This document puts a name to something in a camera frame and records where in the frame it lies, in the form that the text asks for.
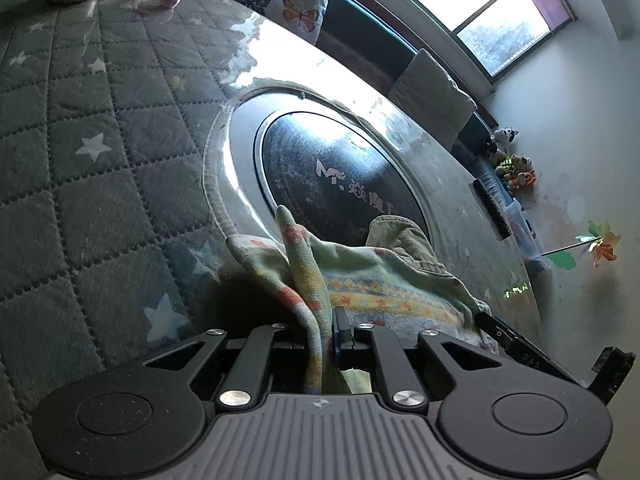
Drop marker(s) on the colourful paper pinwheel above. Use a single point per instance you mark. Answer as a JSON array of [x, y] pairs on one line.
[[602, 247]]

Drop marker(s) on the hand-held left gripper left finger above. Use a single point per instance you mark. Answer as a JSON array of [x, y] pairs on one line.
[[277, 342]]

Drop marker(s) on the orange fox plush toy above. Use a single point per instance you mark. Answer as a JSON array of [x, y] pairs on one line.
[[525, 180]]

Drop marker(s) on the colourful patterned button shirt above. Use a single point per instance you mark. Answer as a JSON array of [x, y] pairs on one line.
[[380, 285]]

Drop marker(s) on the round black table heater plate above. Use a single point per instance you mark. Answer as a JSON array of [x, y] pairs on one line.
[[340, 160]]

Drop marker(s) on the yellow green plush toy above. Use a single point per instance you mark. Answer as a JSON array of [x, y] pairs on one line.
[[512, 165]]

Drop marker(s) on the clear plastic storage box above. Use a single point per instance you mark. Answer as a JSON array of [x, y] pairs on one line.
[[522, 232]]

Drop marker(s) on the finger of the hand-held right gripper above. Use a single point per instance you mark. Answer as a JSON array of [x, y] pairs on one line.
[[495, 330]]

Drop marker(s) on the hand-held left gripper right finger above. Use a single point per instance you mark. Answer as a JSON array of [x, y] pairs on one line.
[[340, 341]]

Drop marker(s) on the blue window seat cushion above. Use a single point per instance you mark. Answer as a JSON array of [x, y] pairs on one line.
[[360, 20]]

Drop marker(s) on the black flat bar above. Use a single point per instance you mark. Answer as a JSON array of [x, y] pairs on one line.
[[492, 210]]

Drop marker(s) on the grey square pillow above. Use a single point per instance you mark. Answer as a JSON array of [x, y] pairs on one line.
[[430, 95]]

